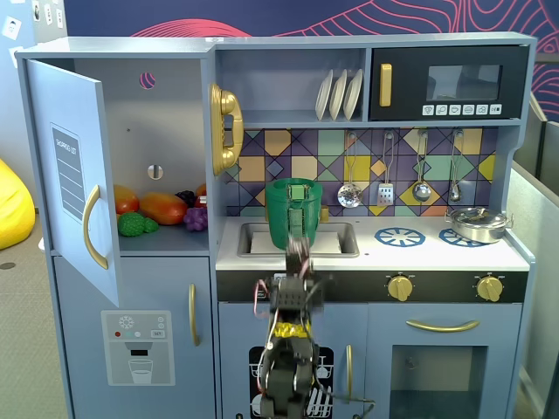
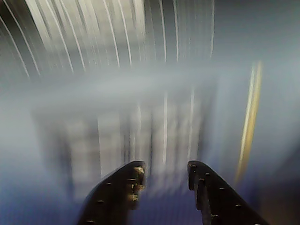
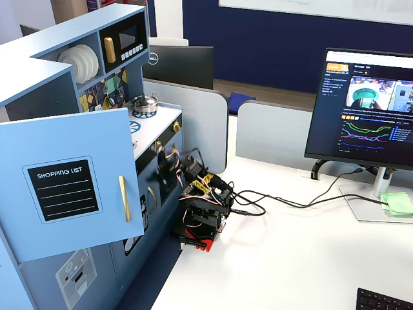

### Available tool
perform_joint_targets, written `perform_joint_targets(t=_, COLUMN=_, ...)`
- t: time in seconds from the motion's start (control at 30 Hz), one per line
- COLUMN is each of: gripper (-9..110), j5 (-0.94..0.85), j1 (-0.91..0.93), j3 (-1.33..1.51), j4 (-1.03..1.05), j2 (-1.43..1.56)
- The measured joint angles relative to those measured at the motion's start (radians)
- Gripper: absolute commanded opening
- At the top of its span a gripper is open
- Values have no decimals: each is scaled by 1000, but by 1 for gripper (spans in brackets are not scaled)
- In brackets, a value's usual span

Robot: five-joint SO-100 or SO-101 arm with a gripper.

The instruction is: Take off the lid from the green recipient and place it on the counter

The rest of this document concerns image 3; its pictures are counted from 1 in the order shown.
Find hanging silver toy utensil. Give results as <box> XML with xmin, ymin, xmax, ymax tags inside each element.
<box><xmin>103</xmin><ymin>77</ymin><xmax>117</xmax><ymax>107</ymax></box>

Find grey rounded desk divider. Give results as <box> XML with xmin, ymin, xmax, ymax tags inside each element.
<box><xmin>143</xmin><ymin>78</ymin><xmax>230</xmax><ymax>174</ymax></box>

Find black cable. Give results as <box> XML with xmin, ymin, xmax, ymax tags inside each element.
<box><xmin>229</xmin><ymin>166</ymin><xmax>368</xmax><ymax>216</ymax></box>
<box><xmin>234</xmin><ymin>190</ymin><xmax>388</xmax><ymax>207</ymax></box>

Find green sticky notes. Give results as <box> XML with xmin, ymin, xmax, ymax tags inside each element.
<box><xmin>379</xmin><ymin>191</ymin><xmax>413</xmax><ymax>216</ymax></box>

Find silver pot lid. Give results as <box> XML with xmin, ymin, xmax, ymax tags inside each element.
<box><xmin>133</xmin><ymin>94</ymin><xmax>159</xmax><ymax>107</ymax></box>

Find blue wooden toy kitchen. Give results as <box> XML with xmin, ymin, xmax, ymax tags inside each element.
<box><xmin>0</xmin><ymin>3</ymin><xmax>185</xmax><ymax>310</ymax></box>

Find red and black base clamp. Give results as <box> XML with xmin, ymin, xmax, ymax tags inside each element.
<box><xmin>172</xmin><ymin>222</ymin><xmax>223</xmax><ymax>253</ymax></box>

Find black Dell monitor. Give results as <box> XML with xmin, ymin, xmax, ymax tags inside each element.
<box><xmin>142</xmin><ymin>45</ymin><xmax>215</xmax><ymax>91</ymax></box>

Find silver monitor stand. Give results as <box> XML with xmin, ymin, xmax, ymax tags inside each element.
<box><xmin>338</xmin><ymin>166</ymin><xmax>413</xmax><ymax>224</ymax></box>

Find gold cupboard door handle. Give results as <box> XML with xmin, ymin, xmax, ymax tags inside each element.
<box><xmin>117</xmin><ymin>175</ymin><xmax>132</xmax><ymax>223</ymax></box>

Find medium white toy plate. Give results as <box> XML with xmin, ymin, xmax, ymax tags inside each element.
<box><xmin>63</xmin><ymin>47</ymin><xmax>85</xmax><ymax>76</ymax></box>

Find whiteboard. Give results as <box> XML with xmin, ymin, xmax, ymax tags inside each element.
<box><xmin>218</xmin><ymin>0</ymin><xmax>413</xmax><ymax>26</ymax></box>

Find white chair back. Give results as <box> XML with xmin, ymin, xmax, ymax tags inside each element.
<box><xmin>148</xmin><ymin>36</ymin><xmax>190</xmax><ymax>47</ymax></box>

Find black keyboard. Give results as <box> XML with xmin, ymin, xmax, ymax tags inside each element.
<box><xmin>356</xmin><ymin>287</ymin><xmax>413</xmax><ymax>310</ymax></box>

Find blue cushion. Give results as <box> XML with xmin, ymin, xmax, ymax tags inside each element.
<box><xmin>228</xmin><ymin>92</ymin><xmax>257</xmax><ymax>115</ymax></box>

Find black computer monitor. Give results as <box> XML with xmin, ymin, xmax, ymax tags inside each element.
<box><xmin>304</xmin><ymin>47</ymin><xmax>413</xmax><ymax>170</ymax></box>

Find gold lower cabinet handle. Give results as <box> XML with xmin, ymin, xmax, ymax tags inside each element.
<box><xmin>147</xmin><ymin>186</ymin><xmax>158</xmax><ymax>214</ymax></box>

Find white stacked plates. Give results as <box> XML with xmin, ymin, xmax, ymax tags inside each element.
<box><xmin>73</xmin><ymin>44</ymin><xmax>100</xmax><ymax>84</ymax></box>

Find grey long desk divider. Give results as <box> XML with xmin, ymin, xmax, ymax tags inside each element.
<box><xmin>235</xmin><ymin>99</ymin><xmax>413</xmax><ymax>189</ymax></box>

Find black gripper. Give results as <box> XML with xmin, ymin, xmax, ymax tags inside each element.
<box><xmin>151</xmin><ymin>143</ymin><xmax>185</xmax><ymax>194</ymax></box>

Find gold microwave handle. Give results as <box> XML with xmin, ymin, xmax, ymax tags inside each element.
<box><xmin>103</xmin><ymin>37</ymin><xmax>117</xmax><ymax>64</ymax></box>

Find silver toy pot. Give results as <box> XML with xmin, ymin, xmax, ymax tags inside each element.
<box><xmin>132</xmin><ymin>93</ymin><xmax>160</xmax><ymax>114</ymax></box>

